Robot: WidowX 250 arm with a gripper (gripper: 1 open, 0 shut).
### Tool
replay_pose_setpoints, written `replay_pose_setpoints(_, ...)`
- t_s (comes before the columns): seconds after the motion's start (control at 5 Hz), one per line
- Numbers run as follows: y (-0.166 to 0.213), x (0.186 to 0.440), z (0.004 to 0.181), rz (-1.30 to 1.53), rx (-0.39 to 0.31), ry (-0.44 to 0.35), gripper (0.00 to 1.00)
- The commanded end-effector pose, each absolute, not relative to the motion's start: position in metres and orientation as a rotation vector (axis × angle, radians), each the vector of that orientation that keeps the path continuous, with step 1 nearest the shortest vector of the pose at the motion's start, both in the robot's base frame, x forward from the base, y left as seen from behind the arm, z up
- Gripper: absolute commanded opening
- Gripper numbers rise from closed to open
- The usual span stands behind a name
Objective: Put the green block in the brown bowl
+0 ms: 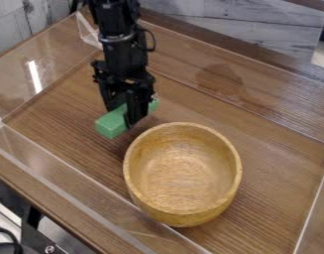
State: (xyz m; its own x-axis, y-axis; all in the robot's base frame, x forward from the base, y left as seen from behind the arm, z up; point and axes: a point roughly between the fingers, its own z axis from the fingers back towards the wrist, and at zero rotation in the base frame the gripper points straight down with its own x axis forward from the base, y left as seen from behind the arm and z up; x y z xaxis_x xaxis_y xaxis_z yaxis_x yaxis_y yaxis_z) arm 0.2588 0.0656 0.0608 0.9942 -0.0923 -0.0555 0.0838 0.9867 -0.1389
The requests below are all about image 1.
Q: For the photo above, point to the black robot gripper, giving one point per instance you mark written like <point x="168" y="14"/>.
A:
<point x="121" y="75"/>

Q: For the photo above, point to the green rectangular block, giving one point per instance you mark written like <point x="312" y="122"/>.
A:
<point x="110" y="125"/>

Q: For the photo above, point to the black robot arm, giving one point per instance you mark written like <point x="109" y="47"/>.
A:
<point x="114" y="15"/>

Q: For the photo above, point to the brown wooden bowl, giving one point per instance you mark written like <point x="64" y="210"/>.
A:
<point x="182" y="172"/>

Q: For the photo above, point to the clear acrylic corner bracket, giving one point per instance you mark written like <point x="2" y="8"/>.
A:
<point x="88" y="33"/>

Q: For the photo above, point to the clear acrylic tray wall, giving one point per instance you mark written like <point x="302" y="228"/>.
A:
<point x="101" y="218"/>

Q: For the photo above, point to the black metal table bracket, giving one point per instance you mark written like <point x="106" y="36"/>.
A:
<point x="32" y="238"/>

